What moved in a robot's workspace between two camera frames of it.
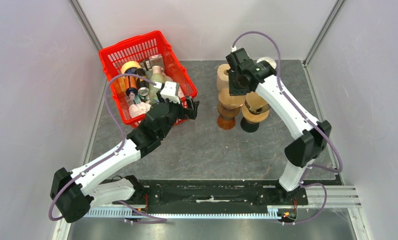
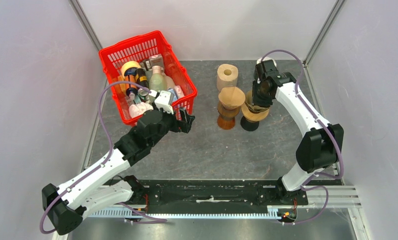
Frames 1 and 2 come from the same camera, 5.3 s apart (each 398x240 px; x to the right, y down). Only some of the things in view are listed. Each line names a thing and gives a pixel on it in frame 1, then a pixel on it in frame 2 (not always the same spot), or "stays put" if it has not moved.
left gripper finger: [192, 108] -> [187, 120]
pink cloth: [139, 109] stays put
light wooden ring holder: [254, 118] stays put
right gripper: [234, 91] -> [256, 100]
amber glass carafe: [226, 119] stays put
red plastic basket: [112, 59] stays put
